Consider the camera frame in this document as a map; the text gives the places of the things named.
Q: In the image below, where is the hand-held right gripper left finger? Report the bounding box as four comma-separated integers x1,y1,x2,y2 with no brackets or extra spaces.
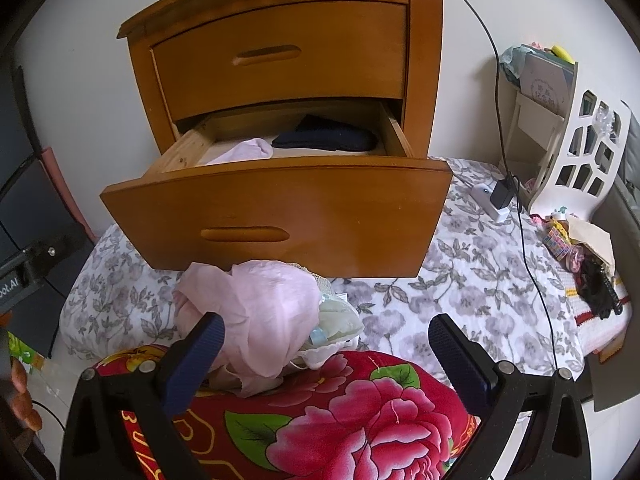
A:
60,311,226,480

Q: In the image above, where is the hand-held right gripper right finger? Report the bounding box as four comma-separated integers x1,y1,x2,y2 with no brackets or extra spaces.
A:
428,314,593,480

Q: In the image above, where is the white lace garment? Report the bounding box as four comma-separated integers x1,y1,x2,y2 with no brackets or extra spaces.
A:
287,260,366,372

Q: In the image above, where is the navy garment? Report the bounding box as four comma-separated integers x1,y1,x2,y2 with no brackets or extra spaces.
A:
271,114,378,153

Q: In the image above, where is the person's left hand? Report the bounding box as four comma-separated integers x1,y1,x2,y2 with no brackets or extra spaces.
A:
10,359,42,433

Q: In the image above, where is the grey floral quilt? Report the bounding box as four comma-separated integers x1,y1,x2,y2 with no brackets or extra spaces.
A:
60,157,586,391

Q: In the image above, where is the green printed packet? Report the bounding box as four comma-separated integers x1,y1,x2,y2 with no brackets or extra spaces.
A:
7,335,51,376

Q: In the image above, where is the red floral blanket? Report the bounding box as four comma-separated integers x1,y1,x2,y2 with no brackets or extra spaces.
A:
92,345,481,480

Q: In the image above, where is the striped knit mat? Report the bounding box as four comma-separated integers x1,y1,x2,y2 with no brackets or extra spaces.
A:
565,260,633,356

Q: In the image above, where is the black cloth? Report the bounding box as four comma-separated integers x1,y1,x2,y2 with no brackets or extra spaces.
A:
580,255,618,318

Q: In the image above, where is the colourful checkered box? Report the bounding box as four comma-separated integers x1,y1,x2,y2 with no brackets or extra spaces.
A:
545,222,573,261

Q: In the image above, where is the black remote control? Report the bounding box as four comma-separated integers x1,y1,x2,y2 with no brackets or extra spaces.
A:
600,272,626,316

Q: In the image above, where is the white power strip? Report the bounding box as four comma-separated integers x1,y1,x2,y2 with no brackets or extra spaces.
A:
470,185,513,221

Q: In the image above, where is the black charger adapter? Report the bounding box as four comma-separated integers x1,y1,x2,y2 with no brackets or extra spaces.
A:
491,176,521,209

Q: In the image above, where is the beige cloth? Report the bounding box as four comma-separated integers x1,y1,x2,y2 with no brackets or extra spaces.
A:
567,217,616,271

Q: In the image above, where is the white cutout rack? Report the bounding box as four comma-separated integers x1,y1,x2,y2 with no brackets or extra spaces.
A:
501,60,630,221

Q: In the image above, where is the wooden nightstand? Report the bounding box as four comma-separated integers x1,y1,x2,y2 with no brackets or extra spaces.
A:
116,0,451,161

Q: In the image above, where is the teal cloth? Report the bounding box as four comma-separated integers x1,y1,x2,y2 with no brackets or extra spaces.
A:
500,45,526,86

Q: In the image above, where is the black charging cable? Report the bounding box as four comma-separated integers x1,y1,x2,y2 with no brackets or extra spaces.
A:
442,0,560,375

